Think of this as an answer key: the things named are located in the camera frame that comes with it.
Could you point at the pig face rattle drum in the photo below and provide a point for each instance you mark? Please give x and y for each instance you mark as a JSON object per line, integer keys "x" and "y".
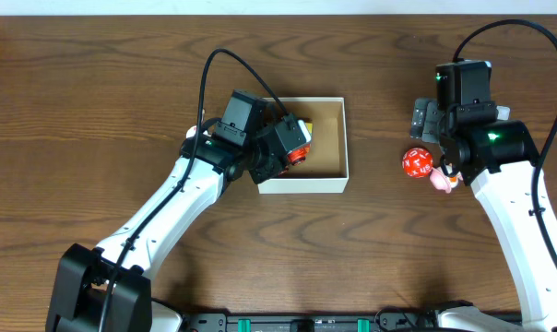
{"x": 192, "y": 131}

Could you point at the red ball with letters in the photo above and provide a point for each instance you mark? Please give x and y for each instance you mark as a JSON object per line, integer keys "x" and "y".
{"x": 417, "y": 162}

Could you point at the white cardboard box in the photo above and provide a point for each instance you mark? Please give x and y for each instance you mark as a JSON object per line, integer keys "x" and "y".
{"x": 326, "y": 168}

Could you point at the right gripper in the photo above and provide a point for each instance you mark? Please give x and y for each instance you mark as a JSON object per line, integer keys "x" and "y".
{"x": 427, "y": 120}

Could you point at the multicoloured puzzle cube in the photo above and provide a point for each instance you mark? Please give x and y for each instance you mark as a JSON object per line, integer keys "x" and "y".
{"x": 309, "y": 126}

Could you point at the red toy truck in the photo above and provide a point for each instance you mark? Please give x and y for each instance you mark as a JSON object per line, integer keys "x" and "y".
{"x": 298, "y": 155}

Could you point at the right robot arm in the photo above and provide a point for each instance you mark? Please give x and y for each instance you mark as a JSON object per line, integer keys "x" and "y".
{"x": 496, "y": 157}

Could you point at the pink pig toy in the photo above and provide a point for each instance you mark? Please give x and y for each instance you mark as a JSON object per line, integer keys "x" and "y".
{"x": 444, "y": 183}

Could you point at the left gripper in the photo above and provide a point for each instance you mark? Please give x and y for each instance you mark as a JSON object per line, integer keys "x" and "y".
{"x": 290, "y": 139}

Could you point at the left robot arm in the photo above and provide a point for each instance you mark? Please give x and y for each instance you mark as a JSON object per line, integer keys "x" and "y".
{"x": 108, "y": 287}

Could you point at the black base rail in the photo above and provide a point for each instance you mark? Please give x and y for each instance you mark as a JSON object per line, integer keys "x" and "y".
{"x": 306, "y": 323}

